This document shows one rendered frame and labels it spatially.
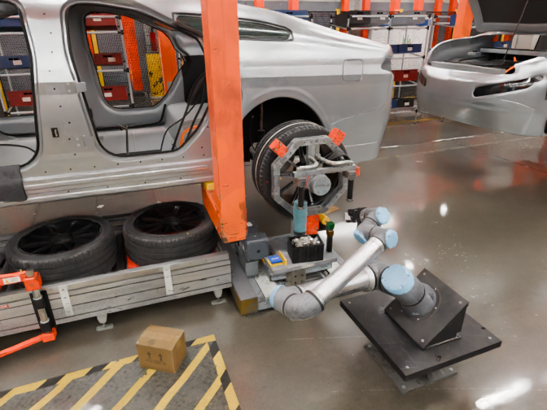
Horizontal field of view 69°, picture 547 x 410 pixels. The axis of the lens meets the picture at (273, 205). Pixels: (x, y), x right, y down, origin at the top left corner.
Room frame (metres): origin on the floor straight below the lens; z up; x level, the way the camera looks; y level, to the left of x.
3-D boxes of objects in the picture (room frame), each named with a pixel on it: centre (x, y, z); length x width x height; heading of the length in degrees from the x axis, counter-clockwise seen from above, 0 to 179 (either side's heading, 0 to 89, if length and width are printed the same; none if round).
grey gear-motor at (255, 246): (2.64, 0.18, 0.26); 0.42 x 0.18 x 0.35; 20
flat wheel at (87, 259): (2.36, 1.43, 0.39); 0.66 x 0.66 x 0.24
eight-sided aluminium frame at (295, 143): (2.51, -0.25, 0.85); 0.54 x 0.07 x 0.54; 110
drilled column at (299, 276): (2.14, -0.14, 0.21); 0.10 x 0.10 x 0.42; 20
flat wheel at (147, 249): (2.60, 0.75, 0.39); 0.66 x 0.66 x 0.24
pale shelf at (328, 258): (2.15, -0.17, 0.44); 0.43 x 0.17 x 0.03; 110
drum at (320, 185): (2.44, -0.27, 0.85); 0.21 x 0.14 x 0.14; 20
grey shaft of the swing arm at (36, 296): (1.89, 1.37, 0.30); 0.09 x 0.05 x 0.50; 110
